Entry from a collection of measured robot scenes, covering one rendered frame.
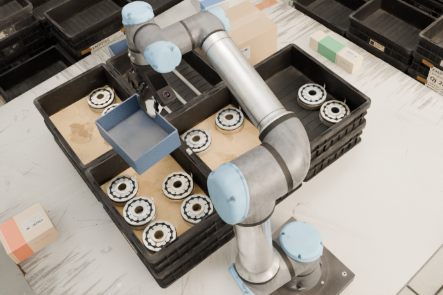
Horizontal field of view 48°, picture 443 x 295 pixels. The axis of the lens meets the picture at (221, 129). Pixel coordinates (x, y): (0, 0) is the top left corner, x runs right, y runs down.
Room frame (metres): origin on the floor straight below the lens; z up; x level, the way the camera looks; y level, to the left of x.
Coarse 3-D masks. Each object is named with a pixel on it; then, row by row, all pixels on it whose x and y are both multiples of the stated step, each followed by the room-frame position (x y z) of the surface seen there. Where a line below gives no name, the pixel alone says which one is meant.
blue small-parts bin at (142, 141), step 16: (112, 112) 0.97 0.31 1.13; (128, 112) 1.00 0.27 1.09; (144, 112) 1.01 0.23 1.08; (112, 128) 0.96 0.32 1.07; (128, 128) 0.95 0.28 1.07; (144, 128) 0.94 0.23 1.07; (160, 128) 0.94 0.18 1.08; (112, 144) 0.88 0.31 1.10; (128, 144) 0.89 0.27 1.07; (144, 144) 0.88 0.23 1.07; (160, 144) 0.83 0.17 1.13; (176, 144) 0.86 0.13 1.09; (128, 160) 0.81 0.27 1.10; (144, 160) 0.80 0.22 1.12
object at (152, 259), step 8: (112, 152) 0.98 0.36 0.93; (184, 152) 0.95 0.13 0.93; (104, 160) 0.95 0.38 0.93; (192, 160) 0.92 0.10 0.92; (88, 168) 0.93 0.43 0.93; (200, 168) 0.88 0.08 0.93; (88, 176) 0.90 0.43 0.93; (96, 184) 0.87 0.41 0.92; (104, 192) 0.83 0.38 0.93; (104, 200) 0.80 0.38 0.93; (112, 208) 0.77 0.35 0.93; (120, 216) 0.75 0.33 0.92; (208, 216) 0.71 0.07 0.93; (216, 216) 0.71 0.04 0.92; (200, 224) 0.69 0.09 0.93; (208, 224) 0.69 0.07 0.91; (128, 232) 0.68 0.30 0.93; (184, 232) 0.66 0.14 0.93; (192, 232) 0.66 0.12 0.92; (136, 240) 0.66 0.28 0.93; (176, 240) 0.64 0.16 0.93; (184, 240) 0.65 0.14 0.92; (144, 248) 0.63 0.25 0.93; (168, 248) 0.62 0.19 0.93; (144, 256) 0.61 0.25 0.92; (152, 256) 0.60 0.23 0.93; (160, 256) 0.60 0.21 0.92
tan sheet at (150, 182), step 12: (168, 156) 1.01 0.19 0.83; (132, 168) 0.98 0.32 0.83; (156, 168) 0.97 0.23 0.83; (168, 168) 0.96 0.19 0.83; (180, 168) 0.96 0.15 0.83; (144, 180) 0.92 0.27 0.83; (156, 180) 0.92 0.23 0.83; (144, 192) 0.88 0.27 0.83; (156, 192) 0.87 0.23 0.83; (156, 204) 0.83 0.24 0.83; (168, 204) 0.82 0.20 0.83; (180, 204) 0.82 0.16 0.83; (168, 216) 0.78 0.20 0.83; (180, 216) 0.77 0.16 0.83; (132, 228) 0.75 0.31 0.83; (180, 228) 0.73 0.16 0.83
